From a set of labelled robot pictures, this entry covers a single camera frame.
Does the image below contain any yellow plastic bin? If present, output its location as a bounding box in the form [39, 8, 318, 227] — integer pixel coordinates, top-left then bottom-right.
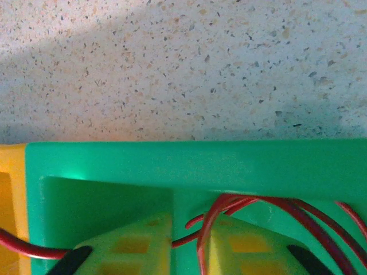
[0, 144, 31, 275]

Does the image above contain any green plastic bin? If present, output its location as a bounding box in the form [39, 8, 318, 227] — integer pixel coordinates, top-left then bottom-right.
[25, 139, 367, 275]

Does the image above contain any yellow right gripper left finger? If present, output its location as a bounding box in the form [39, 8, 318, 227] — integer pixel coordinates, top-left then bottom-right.
[51, 212, 173, 275]

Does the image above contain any red cable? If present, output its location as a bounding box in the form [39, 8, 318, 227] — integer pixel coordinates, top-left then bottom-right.
[197, 193, 367, 275]
[0, 212, 208, 260]

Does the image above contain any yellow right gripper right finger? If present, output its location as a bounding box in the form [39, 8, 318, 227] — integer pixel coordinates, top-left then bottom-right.
[208, 215, 335, 275]

